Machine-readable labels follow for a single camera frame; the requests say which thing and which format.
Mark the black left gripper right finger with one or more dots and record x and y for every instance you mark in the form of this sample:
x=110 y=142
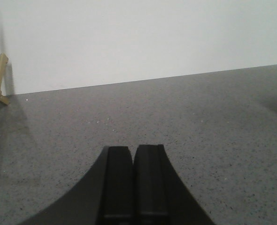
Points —
x=161 y=196

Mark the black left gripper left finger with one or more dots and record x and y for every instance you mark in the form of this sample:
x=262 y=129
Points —
x=104 y=196

